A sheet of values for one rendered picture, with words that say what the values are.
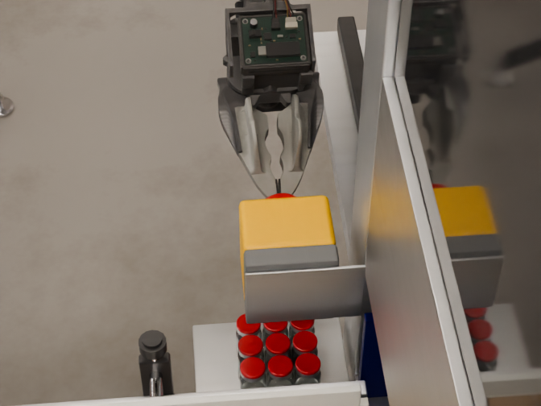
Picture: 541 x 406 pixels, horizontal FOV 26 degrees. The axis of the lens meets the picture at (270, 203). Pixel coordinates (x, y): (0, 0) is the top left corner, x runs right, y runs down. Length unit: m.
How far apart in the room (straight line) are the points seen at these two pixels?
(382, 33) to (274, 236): 0.22
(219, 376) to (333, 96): 0.37
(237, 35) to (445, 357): 0.44
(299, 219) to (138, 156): 1.56
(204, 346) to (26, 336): 1.17
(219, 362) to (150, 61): 1.72
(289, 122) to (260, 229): 0.13
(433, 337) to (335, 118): 0.60
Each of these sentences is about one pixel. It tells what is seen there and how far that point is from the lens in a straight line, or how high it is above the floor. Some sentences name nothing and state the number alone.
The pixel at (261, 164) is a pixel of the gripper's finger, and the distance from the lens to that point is 0.98.
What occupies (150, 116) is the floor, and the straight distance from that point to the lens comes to 2.54.
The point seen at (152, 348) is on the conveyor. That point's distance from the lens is 0.88.
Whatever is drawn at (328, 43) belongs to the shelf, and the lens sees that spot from 1.32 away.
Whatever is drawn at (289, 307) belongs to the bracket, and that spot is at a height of 0.98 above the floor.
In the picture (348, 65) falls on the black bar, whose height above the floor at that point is 0.90.
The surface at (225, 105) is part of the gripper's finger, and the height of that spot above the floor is 1.03.
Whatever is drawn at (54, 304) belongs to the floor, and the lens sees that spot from 2.21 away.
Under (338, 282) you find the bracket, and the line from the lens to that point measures 0.90.
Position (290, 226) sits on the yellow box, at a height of 1.03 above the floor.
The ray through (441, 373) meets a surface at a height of 1.19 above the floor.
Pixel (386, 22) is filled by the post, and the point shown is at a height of 1.25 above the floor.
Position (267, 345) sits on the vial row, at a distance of 0.97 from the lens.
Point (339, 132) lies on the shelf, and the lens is 1.21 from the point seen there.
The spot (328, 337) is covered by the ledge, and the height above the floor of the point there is 0.88.
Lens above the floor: 1.70
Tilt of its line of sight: 47 degrees down
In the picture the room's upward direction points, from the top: straight up
